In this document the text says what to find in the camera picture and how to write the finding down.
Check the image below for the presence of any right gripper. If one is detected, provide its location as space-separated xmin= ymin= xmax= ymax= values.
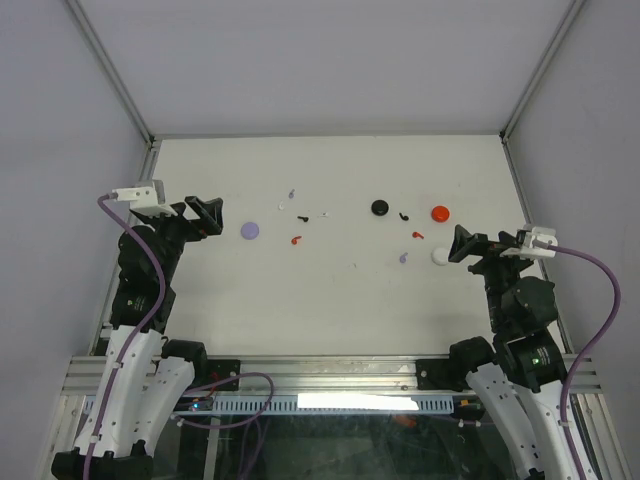
xmin=447 ymin=223 xmax=533 ymax=329

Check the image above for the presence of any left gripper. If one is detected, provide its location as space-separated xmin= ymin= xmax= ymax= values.
xmin=140 ymin=195 xmax=222 ymax=283

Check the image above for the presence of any purple earbud charging case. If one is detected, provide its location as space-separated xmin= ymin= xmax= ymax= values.
xmin=240 ymin=222 xmax=260 ymax=240

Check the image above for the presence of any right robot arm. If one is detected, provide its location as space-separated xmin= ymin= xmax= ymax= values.
xmin=447 ymin=225 xmax=597 ymax=479

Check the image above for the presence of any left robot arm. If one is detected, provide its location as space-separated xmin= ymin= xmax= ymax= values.
xmin=51 ymin=196 xmax=224 ymax=479

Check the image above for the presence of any white earbud charging case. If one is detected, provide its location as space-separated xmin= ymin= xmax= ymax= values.
xmin=431 ymin=247 xmax=449 ymax=266

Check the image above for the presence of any red earbud charging case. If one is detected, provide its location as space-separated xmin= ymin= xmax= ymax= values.
xmin=431 ymin=205 xmax=451 ymax=223

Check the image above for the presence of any black earbud charging case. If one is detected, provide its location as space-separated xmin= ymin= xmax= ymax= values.
xmin=371 ymin=199 xmax=389 ymax=216

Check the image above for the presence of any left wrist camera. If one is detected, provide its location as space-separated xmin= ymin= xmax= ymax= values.
xmin=112 ymin=180 xmax=177 ymax=218

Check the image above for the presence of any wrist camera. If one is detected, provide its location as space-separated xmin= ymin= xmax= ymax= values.
xmin=112 ymin=180 xmax=177 ymax=218
xmin=500 ymin=224 xmax=558 ymax=260

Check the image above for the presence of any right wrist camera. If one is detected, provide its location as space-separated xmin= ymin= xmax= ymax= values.
xmin=500 ymin=224 xmax=558 ymax=260

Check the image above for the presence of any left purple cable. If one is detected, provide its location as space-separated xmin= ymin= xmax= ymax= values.
xmin=82 ymin=193 xmax=167 ymax=480

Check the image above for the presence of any purple cable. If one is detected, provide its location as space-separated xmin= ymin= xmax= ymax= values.
xmin=544 ymin=239 xmax=622 ymax=480
xmin=82 ymin=193 xmax=167 ymax=480

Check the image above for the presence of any slotted cable duct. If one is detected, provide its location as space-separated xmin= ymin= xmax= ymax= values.
xmin=82 ymin=394 xmax=459 ymax=416

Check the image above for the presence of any aluminium mounting rail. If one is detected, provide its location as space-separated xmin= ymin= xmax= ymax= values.
xmin=62 ymin=355 xmax=602 ymax=395

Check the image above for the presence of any left aluminium frame post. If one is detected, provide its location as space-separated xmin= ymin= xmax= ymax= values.
xmin=63 ymin=0 xmax=154 ymax=146

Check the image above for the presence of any aluminium frame post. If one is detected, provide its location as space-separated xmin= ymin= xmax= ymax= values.
xmin=499 ymin=0 xmax=587 ymax=143
xmin=63 ymin=0 xmax=154 ymax=146

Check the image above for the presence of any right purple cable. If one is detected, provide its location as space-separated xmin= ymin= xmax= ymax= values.
xmin=544 ymin=239 xmax=622 ymax=480

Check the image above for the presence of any right aluminium frame post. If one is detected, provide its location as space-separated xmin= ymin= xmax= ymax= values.
xmin=499 ymin=0 xmax=587 ymax=143

